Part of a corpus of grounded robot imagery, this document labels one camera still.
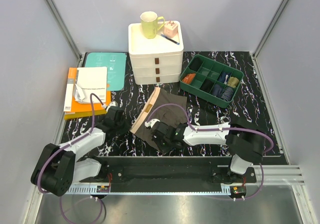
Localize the white three-drawer storage unit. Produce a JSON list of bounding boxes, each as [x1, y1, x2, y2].
[[128, 21, 184, 85]]

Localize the rolled navy garment in tray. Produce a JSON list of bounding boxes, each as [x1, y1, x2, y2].
[[217, 71, 230, 83]]

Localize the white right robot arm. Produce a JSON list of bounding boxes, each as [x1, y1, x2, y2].
[[144, 119, 265, 182]]

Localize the yellow-green mug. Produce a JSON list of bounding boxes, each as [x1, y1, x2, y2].
[[140, 11, 165, 39]]

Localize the pink power adapter cube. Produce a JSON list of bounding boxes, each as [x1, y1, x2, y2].
[[163, 21, 179, 39]]

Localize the rolled grey-blue garment in tray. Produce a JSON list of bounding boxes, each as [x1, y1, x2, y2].
[[211, 84, 223, 98]]

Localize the rolled striped garment in tray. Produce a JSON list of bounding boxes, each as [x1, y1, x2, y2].
[[220, 86, 234, 102]]

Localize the white paper manual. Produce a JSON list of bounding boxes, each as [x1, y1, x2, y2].
[[74, 67, 108, 104]]

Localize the blue pen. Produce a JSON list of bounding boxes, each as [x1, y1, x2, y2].
[[161, 34, 180, 45]]

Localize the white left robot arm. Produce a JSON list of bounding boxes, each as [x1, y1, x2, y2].
[[30, 101, 130, 196]]

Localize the rolled black garment in tray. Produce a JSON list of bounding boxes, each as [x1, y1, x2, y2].
[[189, 58, 203, 72]]

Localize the grey underwear with cream waistband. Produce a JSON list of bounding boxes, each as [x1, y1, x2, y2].
[[130, 87, 187, 150]]

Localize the teal plastic board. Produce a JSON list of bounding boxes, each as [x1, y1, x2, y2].
[[83, 52, 127, 91]]

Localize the rolled khaki garment in tray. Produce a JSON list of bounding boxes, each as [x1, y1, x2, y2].
[[227, 77, 239, 88]]

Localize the orange book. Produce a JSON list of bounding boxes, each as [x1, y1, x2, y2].
[[63, 67, 112, 120]]

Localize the green divided organizer tray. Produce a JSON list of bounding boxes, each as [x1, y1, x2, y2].
[[179, 54, 244, 108]]

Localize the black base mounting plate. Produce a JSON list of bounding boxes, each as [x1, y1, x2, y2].
[[81, 156, 257, 184]]

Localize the rolled orange garment in tray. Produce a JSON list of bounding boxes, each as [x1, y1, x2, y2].
[[182, 73, 196, 84]]

